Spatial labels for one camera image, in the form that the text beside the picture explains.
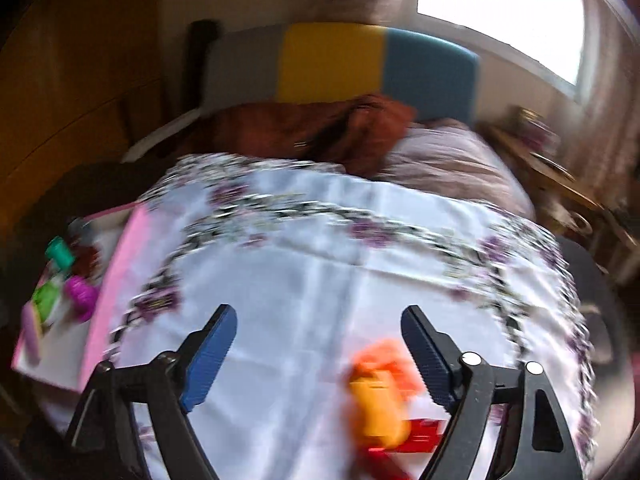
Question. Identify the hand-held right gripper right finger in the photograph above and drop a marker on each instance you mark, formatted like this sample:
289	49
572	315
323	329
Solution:
430	360

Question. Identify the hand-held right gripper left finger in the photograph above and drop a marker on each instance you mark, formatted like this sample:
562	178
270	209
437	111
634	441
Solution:
209	360

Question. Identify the orange and yellow toy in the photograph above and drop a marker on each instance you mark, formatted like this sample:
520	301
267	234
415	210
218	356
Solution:
377	405

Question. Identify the magenta plastic toy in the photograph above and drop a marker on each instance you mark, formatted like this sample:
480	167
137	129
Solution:
81	296

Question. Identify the shallow pink-edged cardboard box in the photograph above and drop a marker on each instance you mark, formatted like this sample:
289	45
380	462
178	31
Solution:
65	355

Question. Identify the green toy piece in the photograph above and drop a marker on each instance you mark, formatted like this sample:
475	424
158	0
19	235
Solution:
47	297

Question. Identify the green plastic toy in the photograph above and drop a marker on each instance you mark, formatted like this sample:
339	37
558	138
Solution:
60	254

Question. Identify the red toy piece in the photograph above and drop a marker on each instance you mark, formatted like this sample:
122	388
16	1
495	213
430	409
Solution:
425	435

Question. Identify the floral white tablecloth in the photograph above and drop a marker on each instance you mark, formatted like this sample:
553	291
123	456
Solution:
320	270

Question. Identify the mauve bedding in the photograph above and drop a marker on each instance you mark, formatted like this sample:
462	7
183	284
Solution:
450	160

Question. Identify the wooden nightstand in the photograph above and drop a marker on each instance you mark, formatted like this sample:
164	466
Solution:
555	175

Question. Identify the rust brown quilted jacket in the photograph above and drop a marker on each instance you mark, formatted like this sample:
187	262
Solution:
310	130

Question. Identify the grey yellow blue headboard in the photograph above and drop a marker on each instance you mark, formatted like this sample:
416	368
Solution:
330	60

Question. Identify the wooden wardrobe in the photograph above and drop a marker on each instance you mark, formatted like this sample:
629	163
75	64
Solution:
75	70

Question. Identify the bright window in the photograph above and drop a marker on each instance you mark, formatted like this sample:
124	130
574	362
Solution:
500	10

